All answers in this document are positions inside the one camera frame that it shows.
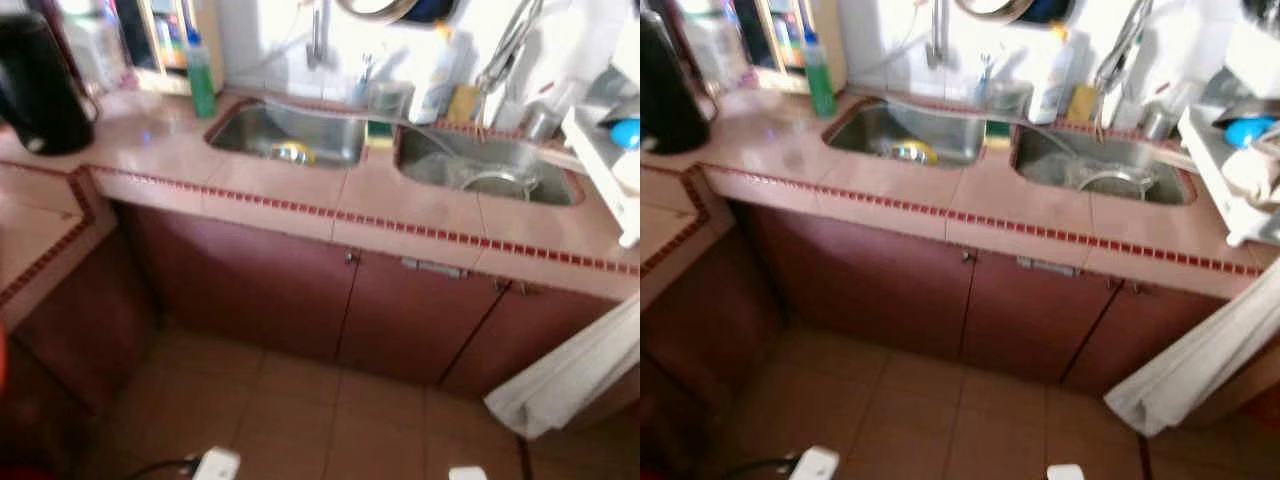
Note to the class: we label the yellow plastic bowl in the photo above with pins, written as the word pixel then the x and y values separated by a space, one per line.
pixel 295 153
pixel 915 152

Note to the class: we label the white dish rack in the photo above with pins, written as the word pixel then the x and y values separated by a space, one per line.
pixel 1215 180
pixel 600 170

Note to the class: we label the steel mesh strainer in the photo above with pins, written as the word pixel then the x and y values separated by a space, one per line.
pixel 1115 182
pixel 500 182

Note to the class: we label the maroon cabinet door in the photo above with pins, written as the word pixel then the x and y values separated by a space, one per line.
pixel 860 280
pixel 1030 320
pixel 520 335
pixel 240 280
pixel 415 315
pixel 1140 340

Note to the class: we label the steel cup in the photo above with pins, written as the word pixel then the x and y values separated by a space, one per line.
pixel 540 122
pixel 1158 122

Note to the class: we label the white hanging towel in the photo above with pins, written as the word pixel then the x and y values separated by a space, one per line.
pixel 1190 370
pixel 570 380

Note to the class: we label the black electric kettle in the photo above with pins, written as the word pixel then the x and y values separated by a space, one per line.
pixel 40 85
pixel 670 85

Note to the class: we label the white jar with green band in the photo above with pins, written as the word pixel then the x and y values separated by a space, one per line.
pixel 710 45
pixel 90 45

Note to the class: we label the steel sink basin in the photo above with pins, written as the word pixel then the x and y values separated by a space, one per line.
pixel 920 122
pixel 300 125
pixel 1050 165
pixel 440 165

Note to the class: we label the green dish soap bottle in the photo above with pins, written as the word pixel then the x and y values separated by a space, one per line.
pixel 820 85
pixel 201 85

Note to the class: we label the beige water purifier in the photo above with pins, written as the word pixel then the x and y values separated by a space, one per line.
pixel 160 45
pixel 780 45

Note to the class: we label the white detergent bottle yellow cap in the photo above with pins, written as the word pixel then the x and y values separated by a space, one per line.
pixel 1052 80
pixel 432 80

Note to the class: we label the green yellow scouring sponge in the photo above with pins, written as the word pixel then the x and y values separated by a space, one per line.
pixel 380 135
pixel 998 135

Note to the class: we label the dark blue hanging board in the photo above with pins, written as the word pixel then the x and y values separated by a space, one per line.
pixel 1055 8
pixel 435 8

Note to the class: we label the white blue toothbrush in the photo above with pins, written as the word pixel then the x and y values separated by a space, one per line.
pixel 985 80
pixel 363 80

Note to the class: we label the hanging steel pan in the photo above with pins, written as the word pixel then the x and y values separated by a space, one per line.
pixel 995 8
pixel 375 8

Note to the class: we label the beige cloth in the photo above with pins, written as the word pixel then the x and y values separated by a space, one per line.
pixel 1255 175

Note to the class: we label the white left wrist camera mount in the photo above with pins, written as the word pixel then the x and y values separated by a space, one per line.
pixel 815 463
pixel 215 465

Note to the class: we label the steel wall faucet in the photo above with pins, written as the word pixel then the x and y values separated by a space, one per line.
pixel 317 35
pixel 937 35

